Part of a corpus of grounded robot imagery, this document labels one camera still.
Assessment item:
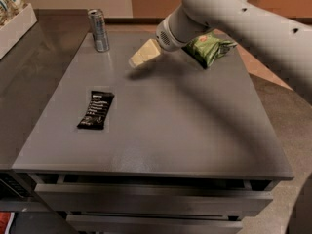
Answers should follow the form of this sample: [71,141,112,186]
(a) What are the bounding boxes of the black snack bar wrapper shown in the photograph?
[77,91,114,130]

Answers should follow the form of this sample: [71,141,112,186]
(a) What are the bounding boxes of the upper grey drawer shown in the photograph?
[35,184,273,216]

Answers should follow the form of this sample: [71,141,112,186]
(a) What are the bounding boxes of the silver blue redbull can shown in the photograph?
[88,9,109,52]

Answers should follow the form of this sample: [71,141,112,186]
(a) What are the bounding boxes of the grey drawer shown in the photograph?
[66,215,242,234]
[35,184,273,216]

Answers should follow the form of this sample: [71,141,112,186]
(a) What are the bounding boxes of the snack packets in box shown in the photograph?
[0,0,25,25]

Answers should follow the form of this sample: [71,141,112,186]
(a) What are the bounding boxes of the green chip bag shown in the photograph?
[182,32,237,69]

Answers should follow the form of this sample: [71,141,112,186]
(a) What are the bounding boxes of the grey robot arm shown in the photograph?
[130,0,312,104]

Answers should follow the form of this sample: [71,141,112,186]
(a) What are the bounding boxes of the white box on counter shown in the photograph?
[0,3,37,59]

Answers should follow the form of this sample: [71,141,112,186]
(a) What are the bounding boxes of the lower grey drawer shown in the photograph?
[66,215,242,234]

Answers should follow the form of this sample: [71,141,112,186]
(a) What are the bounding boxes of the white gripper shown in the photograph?
[129,6,209,68]

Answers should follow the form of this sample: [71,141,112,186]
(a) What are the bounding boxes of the red white object under counter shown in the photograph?
[0,212,15,234]

